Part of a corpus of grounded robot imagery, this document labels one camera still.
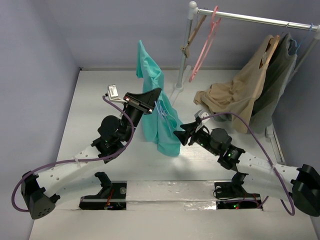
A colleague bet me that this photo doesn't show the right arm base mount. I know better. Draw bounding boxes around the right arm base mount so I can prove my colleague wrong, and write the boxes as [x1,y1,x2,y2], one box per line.
[212,172,262,210]

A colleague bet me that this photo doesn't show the wooden clip hanger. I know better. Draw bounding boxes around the wooden clip hanger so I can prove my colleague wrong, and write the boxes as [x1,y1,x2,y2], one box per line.
[180,15,207,59]

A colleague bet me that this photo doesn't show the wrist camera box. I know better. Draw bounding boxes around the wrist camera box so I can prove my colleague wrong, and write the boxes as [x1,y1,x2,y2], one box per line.
[107,84,126,103]
[194,110,210,126]

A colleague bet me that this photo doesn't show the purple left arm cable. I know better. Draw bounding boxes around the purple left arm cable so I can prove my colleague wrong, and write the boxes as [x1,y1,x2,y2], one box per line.
[11,94,135,213]

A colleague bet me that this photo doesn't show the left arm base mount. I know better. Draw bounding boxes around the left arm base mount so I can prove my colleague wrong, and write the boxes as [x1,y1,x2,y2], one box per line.
[79,172,127,211]

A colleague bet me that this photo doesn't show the blue hanger under grey shirt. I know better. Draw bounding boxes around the blue hanger under grey shirt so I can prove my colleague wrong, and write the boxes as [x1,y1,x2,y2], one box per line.
[288,22,314,55]

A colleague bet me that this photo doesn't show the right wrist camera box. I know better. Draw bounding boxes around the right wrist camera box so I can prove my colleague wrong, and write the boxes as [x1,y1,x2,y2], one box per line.
[194,110,210,126]

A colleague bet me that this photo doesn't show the teal t shirt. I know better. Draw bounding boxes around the teal t shirt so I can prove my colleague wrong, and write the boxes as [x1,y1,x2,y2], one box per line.
[136,40,183,157]

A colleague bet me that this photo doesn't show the grey t shirt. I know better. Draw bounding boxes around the grey t shirt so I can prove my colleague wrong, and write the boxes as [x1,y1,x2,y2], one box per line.
[213,31,298,133]

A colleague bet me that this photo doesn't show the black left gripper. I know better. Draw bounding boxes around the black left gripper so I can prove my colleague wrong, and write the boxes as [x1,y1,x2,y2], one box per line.
[121,88,161,143]

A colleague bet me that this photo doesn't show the beige t shirt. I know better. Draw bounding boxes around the beige t shirt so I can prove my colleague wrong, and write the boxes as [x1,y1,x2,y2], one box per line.
[193,35,269,134]

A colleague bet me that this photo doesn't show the metal clothes rack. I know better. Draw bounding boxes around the metal clothes rack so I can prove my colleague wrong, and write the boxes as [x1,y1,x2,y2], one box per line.
[169,0,320,138]

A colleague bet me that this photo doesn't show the blue plastic hanger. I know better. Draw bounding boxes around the blue plastic hanger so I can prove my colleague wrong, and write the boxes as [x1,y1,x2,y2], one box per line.
[154,101,176,136]

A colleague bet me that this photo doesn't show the pink plastic hanger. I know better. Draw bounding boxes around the pink plastic hanger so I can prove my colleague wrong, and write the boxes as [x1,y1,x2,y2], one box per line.
[188,5,221,83]

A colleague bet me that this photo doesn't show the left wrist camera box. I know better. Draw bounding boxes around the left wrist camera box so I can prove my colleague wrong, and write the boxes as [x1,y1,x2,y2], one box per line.
[107,84,126,103]

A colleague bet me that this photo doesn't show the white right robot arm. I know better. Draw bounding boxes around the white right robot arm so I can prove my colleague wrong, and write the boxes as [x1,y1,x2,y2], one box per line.
[174,121,320,217]

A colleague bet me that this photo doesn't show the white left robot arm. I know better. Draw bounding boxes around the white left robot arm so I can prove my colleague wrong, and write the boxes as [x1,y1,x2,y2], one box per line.
[19,85,162,220]

